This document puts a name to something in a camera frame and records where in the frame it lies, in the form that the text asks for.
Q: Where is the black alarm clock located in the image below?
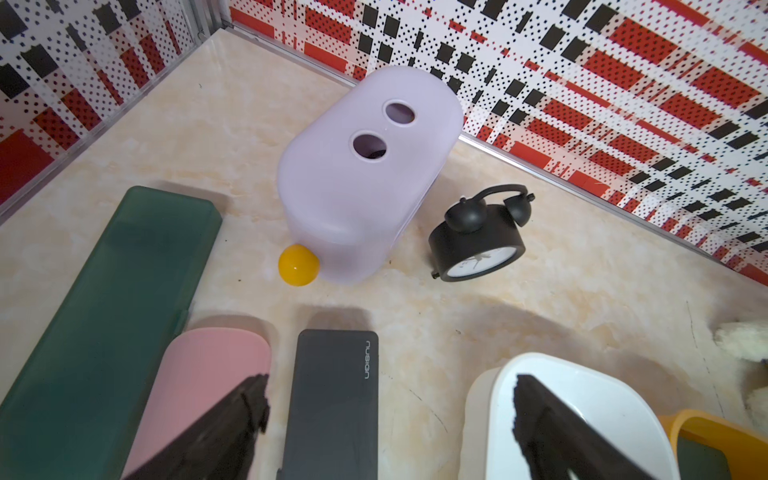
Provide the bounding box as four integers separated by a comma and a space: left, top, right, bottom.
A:
428, 184, 535, 282

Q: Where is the yellow storage box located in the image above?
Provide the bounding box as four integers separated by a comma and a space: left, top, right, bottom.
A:
659, 409, 767, 479

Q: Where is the white storage box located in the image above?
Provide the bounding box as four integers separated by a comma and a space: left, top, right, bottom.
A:
458, 352, 680, 479

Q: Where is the pink pencil case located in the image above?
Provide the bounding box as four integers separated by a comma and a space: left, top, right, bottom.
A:
123, 327, 271, 476

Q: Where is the dark grey pencil case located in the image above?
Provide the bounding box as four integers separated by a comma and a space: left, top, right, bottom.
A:
276, 329, 379, 479

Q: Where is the green case in yellow box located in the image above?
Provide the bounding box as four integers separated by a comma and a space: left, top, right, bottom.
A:
677, 437, 732, 480

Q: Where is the lilac plastic container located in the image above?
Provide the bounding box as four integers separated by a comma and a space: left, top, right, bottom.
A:
277, 66, 463, 284

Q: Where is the dark green pencil case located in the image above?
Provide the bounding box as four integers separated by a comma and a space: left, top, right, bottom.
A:
1, 186, 222, 479

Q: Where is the white plush dog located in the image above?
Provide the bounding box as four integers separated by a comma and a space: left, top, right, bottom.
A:
714, 320, 767, 433

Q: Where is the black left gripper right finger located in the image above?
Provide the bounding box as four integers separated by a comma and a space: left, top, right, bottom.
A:
512, 374, 651, 479

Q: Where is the yellow ball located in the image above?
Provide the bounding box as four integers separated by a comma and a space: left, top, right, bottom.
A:
278, 244, 320, 287

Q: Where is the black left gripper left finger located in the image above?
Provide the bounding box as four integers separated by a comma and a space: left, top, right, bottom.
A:
128, 374, 270, 479

